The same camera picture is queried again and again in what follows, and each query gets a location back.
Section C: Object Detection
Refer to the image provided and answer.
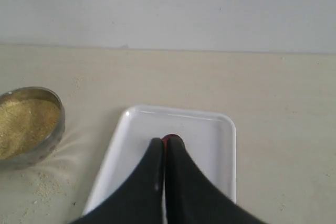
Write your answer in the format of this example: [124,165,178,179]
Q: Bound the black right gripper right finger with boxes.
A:
[173,139,264,223]

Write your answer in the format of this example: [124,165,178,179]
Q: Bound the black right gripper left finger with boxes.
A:
[73,138,165,224]

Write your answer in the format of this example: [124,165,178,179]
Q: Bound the dark red wooden spoon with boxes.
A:
[160,134,182,224]

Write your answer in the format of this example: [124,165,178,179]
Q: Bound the white plastic tray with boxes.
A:
[82,105,237,214]

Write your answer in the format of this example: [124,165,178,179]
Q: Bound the metal bowl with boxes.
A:
[1,87,66,170]

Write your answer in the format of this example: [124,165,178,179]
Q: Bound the yellow millet grains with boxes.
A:
[1,99,61,159]

